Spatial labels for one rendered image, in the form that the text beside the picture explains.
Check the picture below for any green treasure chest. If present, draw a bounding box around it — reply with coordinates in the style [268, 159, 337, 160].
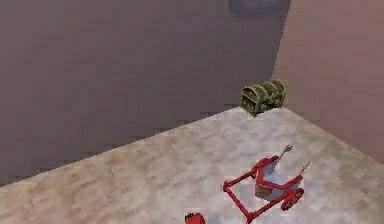
[239, 79, 288, 118]

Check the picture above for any grey framed wall picture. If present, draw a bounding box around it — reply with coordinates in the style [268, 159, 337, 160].
[228, 0, 292, 17]

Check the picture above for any red toy cart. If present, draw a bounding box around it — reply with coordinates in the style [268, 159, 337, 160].
[222, 144, 312, 224]

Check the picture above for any red round object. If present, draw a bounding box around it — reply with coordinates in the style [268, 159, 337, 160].
[184, 212, 206, 224]

